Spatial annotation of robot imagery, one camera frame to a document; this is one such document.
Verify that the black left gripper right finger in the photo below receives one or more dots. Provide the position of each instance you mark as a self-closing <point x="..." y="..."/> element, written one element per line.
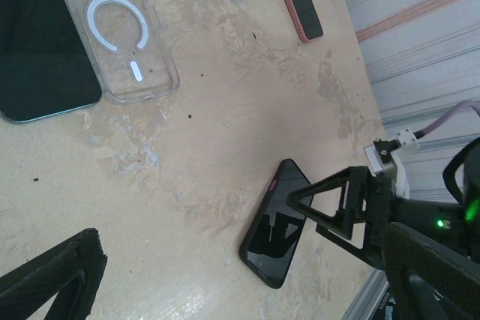
<point x="412" y="252"/>

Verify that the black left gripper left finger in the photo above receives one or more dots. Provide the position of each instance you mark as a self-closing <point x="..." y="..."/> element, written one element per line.
<point x="56" y="260"/>

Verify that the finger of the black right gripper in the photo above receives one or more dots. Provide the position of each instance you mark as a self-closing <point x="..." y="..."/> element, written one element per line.
<point x="337" y="239"/>
<point x="326" y="183"/>

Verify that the smartphone with pink frame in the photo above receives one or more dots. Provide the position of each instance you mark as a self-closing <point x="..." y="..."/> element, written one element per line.
<point x="270" y="252"/>

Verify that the black phone case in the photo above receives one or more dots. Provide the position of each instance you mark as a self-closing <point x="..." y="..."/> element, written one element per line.
<point x="258" y="216"/>

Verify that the pink phone case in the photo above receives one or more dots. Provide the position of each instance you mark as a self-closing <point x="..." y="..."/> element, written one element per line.
<point x="310" y="39"/>

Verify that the clear phone case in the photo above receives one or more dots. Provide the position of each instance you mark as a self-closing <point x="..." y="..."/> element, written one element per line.
<point x="157" y="54"/>

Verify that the smartphone with teal frame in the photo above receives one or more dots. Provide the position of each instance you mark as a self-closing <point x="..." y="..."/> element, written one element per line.
<point x="37" y="35"/>

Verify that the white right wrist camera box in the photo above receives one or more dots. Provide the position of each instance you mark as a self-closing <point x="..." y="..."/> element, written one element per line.
<point x="382" y="164"/>

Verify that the aluminium rail frame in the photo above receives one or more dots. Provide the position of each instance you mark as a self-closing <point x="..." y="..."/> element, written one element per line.
<point x="369" y="293"/>

